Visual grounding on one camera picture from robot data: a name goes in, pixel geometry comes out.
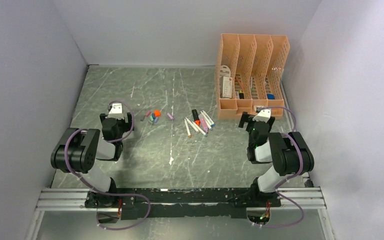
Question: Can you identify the pink highlighter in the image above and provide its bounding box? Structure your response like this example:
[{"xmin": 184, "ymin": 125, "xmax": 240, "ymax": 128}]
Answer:
[{"xmin": 198, "ymin": 114, "xmax": 209, "ymax": 133}]

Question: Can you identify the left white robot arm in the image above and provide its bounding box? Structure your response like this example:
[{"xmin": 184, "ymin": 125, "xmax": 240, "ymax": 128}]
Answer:
[{"xmin": 50, "ymin": 112, "xmax": 134, "ymax": 208}]

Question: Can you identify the orange plastic file organizer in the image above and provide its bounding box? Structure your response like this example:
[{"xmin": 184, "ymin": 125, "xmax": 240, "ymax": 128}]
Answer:
[{"xmin": 215, "ymin": 33, "xmax": 290, "ymax": 120}]

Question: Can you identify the white packaged item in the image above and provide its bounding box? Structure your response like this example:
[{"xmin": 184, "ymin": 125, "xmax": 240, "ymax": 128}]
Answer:
[{"xmin": 219, "ymin": 65, "xmax": 233, "ymax": 99}]

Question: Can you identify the red capped white marker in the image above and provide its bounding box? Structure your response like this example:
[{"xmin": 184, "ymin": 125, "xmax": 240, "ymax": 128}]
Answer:
[{"xmin": 200, "ymin": 113, "xmax": 213, "ymax": 130}]

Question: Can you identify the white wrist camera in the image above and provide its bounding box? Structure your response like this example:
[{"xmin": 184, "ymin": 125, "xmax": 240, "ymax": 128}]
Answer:
[
  {"xmin": 107, "ymin": 102, "xmax": 125, "ymax": 120},
  {"xmin": 252, "ymin": 107, "xmax": 271, "ymax": 123}
]

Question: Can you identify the green capped white marker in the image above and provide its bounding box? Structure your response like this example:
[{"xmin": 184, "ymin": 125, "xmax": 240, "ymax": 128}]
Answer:
[{"xmin": 192, "ymin": 122, "xmax": 208, "ymax": 137}]

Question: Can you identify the blue round item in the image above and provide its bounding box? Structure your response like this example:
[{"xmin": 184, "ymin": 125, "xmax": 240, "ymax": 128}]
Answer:
[{"xmin": 266, "ymin": 93, "xmax": 276, "ymax": 100}]

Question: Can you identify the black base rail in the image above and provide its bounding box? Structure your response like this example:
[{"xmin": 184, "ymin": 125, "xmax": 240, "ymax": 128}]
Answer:
[{"xmin": 84, "ymin": 186, "xmax": 281, "ymax": 220}]

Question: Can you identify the blue capped white marker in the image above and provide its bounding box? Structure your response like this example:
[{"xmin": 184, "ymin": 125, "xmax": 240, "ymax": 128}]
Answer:
[{"xmin": 201, "ymin": 110, "xmax": 215, "ymax": 128}]

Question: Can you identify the grey capped orange marker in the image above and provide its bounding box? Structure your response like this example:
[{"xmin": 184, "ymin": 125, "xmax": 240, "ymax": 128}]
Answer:
[{"xmin": 183, "ymin": 119, "xmax": 192, "ymax": 138}]

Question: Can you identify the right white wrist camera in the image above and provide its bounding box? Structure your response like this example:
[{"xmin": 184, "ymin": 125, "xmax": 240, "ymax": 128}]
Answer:
[{"xmin": 252, "ymin": 107, "xmax": 271, "ymax": 123}]

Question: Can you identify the black orange highlighter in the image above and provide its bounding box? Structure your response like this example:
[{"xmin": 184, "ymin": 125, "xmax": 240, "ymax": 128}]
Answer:
[{"xmin": 191, "ymin": 109, "xmax": 201, "ymax": 126}]

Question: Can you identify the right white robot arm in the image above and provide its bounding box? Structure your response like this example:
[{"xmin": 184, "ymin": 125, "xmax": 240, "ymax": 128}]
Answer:
[{"xmin": 238, "ymin": 110, "xmax": 315, "ymax": 207}]

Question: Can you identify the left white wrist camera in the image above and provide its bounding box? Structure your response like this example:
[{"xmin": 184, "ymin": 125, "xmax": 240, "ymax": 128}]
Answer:
[{"xmin": 107, "ymin": 102, "xmax": 125, "ymax": 120}]

